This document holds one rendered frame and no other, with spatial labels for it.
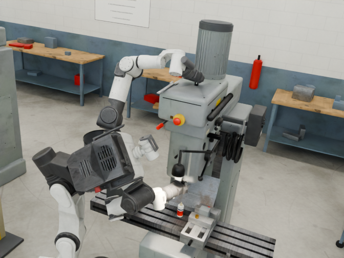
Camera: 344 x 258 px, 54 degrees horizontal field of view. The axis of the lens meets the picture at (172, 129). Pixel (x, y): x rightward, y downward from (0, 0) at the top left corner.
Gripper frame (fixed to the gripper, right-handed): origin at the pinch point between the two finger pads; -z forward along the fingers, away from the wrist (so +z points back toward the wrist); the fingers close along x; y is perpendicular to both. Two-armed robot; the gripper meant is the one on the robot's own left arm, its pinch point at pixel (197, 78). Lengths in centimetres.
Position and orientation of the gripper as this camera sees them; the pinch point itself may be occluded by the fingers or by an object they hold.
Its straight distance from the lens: 189.8
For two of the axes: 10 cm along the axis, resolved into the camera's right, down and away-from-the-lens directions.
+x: 7.8, 3.2, -5.4
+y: 3.9, -9.2, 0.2
